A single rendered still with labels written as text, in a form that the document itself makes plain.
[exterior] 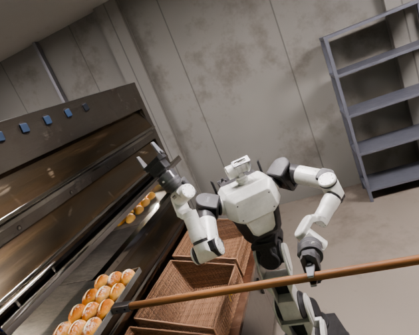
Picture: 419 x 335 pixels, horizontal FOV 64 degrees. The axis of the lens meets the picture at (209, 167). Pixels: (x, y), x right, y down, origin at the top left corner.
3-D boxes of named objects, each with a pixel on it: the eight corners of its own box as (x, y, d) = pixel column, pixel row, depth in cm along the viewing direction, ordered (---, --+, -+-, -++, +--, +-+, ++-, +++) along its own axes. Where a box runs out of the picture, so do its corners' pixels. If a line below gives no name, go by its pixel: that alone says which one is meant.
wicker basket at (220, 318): (151, 355, 198) (130, 319, 191) (184, 289, 248) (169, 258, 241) (225, 351, 179) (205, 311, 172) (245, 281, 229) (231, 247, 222)
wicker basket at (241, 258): (185, 286, 251) (169, 256, 244) (205, 244, 302) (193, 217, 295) (245, 277, 233) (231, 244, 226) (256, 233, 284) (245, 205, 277)
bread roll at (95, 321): (94, 323, 141) (88, 312, 140) (107, 322, 139) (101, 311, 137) (80, 343, 132) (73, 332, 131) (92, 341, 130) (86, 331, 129)
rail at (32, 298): (4, 332, 114) (0, 333, 115) (180, 156, 275) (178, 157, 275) (0, 327, 114) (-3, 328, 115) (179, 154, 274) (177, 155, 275)
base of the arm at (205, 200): (197, 231, 165) (193, 214, 173) (222, 228, 167) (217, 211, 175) (197, 210, 155) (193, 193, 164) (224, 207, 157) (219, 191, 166)
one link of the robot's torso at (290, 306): (280, 308, 197) (254, 242, 185) (310, 304, 191) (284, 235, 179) (279, 328, 183) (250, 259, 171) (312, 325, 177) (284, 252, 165)
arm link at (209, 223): (204, 272, 145) (199, 232, 162) (230, 261, 142) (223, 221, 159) (189, 260, 138) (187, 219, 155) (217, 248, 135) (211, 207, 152)
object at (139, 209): (70, 238, 264) (67, 232, 262) (103, 210, 307) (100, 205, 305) (133, 223, 242) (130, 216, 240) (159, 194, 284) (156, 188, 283)
